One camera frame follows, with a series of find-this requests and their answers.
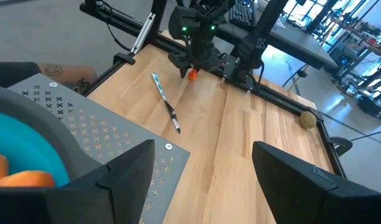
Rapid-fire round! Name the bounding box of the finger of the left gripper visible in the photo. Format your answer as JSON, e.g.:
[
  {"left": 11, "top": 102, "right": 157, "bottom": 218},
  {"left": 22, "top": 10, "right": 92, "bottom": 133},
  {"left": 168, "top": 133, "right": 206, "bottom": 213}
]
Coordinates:
[
  {"left": 168, "top": 53, "right": 191, "bottom": 79},
  {"left": 196, "top": 58, "right": 224, "bottom": 73}
]

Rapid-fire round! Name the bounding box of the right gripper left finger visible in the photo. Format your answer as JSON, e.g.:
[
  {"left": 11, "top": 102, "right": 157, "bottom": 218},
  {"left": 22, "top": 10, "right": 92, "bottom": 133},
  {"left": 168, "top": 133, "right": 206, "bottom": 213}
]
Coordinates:
[{"left": 65, "top": 139, "right": 156, "bottom": 224}]

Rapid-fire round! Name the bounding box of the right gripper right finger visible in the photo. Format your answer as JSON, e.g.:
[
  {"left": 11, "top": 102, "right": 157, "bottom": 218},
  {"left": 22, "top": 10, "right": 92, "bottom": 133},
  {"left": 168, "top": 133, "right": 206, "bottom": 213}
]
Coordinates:
[{"left": 252, "top": 140, "right": 381, "bottom": 224}]

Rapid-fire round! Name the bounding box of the knife with teal striped handle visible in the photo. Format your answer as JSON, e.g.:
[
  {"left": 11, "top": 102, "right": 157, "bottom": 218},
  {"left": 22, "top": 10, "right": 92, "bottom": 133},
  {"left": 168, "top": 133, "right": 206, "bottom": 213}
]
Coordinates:
[{"left": 150, "top": 72, "right": 182, "bottom": 135}]

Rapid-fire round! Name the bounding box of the tan round fruit green stem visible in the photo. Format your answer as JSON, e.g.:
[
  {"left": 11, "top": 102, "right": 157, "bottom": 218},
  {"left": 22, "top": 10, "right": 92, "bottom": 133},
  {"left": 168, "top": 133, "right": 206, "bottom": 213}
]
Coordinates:
[{"left": 298, "top": 111, "right": 318, "bottom": 130}]

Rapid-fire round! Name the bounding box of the yellow mango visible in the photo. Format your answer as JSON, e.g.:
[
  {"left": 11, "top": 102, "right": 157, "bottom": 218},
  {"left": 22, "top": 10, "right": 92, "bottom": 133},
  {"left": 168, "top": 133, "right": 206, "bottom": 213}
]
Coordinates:
[{"left": 0, "top": 170, "right": 57, "bottom": 188}]

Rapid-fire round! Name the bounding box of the blue collapsible bowl grey rim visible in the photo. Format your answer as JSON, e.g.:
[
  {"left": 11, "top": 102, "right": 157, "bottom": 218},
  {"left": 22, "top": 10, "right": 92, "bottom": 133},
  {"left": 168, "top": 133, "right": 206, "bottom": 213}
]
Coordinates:
[{"left": 0, "top": 83, "right": 86, "bottom": 189}]

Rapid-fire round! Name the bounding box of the person's forearm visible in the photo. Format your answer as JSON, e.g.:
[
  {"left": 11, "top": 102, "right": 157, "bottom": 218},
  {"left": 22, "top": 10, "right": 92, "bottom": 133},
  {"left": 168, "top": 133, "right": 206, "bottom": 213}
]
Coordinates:
[{"left": 0, "top": 61, "right": 99, "bottom": 94}]

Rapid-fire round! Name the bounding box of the black keyboard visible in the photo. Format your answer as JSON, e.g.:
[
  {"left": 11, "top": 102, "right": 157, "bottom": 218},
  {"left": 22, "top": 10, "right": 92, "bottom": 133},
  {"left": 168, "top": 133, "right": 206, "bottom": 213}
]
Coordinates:
[{"left": 229, "top": 0, "right": 257, "bottom": 31}]

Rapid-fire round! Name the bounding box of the grey perforated metal shelf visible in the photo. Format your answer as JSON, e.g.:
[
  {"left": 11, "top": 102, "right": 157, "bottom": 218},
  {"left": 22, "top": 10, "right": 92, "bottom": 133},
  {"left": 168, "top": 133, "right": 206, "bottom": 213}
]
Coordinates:
[{"left": 8, "top": 73, "right": 191, "bottom": 224}]

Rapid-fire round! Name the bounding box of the black side desk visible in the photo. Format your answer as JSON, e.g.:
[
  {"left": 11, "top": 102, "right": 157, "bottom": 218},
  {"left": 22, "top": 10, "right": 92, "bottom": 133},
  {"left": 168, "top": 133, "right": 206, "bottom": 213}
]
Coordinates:
[{"left": 214, "top": 0, "right": 339, "bottom": 71}]

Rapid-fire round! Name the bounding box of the silver metal bracket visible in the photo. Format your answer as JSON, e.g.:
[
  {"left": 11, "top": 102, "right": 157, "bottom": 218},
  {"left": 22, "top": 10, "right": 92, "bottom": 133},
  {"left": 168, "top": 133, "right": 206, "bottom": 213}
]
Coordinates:
[{"left": 130, "top": 12, "right": 156, "bottom": 55}]

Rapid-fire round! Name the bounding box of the long black floor cable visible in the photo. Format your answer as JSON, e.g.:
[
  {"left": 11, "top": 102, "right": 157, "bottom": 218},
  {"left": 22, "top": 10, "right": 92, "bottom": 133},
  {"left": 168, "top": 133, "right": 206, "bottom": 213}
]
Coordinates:
[{"left": 350, "top": 128, "right": 381, "bottom": 142}]

